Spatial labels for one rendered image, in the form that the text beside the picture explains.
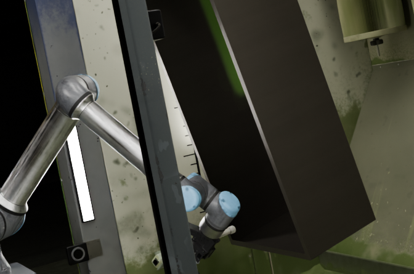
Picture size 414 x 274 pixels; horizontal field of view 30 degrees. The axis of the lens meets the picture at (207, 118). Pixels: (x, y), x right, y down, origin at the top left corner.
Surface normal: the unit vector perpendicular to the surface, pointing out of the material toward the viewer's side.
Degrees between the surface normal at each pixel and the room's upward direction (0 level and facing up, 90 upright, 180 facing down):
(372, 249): 57
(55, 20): 90
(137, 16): 90
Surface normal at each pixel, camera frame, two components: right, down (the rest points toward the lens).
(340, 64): 0.45, -0.04
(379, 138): -0.84, -0.37
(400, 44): -0.88, 0.19
